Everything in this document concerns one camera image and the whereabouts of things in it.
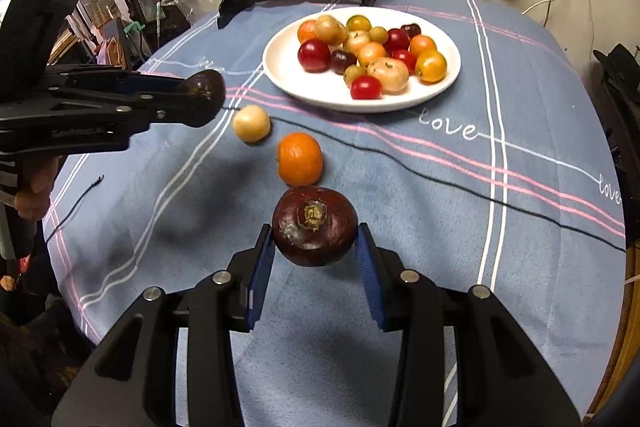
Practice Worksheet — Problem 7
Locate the white plate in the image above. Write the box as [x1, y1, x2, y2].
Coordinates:
[262, 7, 462, 114]

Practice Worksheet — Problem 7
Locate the person's left hand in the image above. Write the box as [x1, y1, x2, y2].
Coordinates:
[15, 155, 62, 222]

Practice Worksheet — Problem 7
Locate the black hat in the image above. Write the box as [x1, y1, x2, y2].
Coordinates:
[592, 43, 640, 80]

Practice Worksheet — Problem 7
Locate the black monitor stand shelf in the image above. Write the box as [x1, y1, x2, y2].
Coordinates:
[595, 57, 640, 188]

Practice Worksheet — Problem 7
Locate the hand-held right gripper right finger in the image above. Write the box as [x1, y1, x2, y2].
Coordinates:
[356, 223, 583, 427]

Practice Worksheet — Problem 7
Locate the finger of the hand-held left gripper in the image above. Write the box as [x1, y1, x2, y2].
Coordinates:
[112, 72, 191, 96]
[116, 96, 221, 128]

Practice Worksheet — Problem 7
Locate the short black thread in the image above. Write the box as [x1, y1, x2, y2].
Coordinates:
[46, 175, 105, 240]

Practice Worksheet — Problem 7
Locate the small red plum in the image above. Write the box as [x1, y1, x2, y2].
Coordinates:
[384, 28, 412, 52]

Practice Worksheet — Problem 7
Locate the small tan fruit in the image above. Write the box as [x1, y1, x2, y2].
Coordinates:
[343, 64, 368, 88]

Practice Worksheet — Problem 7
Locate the long thin black thread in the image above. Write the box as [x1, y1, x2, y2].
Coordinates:
[220, 104, 627, 254]

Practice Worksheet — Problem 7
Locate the orange mandarin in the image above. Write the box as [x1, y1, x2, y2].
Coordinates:
[409, 35, 437, 58]
[297, 20, 321, 45]
[277, 132, 324, 186]

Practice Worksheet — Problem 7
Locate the blue plaid tablecloth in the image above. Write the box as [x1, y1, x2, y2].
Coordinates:
[42, 0, 628, 427]

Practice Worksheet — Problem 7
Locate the yellow-orange mandarin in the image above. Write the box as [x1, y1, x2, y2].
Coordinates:
[415, 50, 448, 84]

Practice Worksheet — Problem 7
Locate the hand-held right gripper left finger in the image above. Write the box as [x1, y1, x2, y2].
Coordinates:
[50, 225, 276, 427]

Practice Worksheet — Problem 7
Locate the dark purple mangosteen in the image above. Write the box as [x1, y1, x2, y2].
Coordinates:
[272, 186, 359, 268]
[182, 69, 227, 114]

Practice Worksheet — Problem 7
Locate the pale yellow round fruit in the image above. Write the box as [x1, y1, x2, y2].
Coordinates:
[232, 104, 272, 143]

